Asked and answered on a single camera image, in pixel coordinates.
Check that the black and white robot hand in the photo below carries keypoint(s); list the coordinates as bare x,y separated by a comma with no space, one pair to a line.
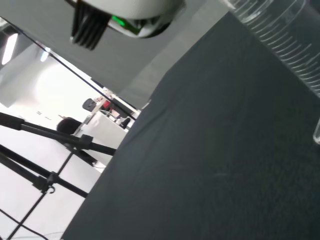
140,10

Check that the black office chair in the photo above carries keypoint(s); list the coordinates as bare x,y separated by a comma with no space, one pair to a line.
88,104

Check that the white cabinet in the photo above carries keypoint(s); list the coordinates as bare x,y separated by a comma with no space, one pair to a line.
107,130

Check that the person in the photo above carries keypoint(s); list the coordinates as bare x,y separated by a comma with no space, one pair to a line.
67,126

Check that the black scalloped bench cloth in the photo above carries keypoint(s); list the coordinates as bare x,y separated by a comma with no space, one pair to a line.
200,162

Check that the black tripod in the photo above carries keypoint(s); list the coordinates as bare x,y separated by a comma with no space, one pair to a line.
45,180

